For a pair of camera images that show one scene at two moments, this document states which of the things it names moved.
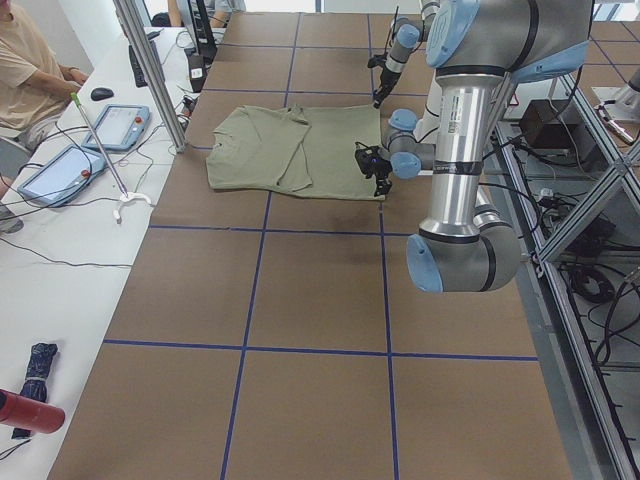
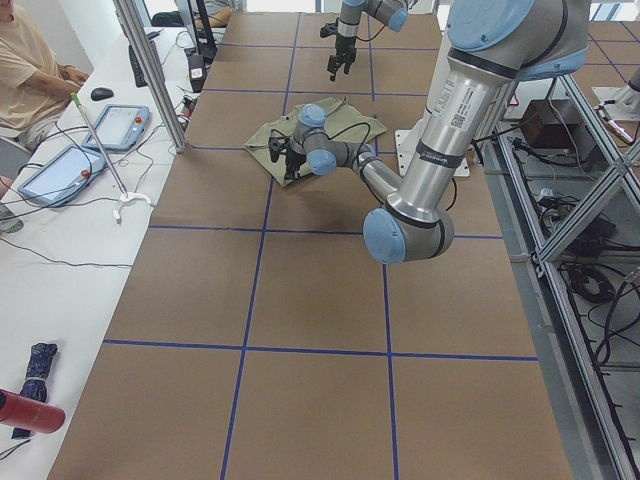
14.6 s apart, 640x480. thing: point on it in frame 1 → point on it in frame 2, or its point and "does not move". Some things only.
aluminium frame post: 152,71 does not move
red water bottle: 23,411 does not move
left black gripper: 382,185 → 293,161
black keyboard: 138,74 does not move
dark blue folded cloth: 35,383 does not move
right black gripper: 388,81 → 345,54
